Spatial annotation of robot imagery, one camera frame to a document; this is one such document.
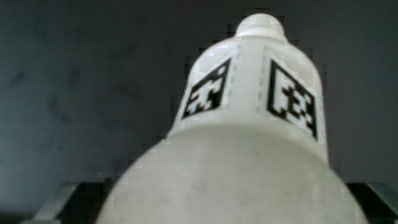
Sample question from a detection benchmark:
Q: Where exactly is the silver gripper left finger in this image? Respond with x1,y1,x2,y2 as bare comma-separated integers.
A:
19,182,111,224

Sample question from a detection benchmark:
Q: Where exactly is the white lamp bulb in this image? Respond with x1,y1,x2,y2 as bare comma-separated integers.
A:
95,13,367,224

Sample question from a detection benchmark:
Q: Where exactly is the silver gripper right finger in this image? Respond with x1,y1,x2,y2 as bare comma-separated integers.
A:
347,183,398,224

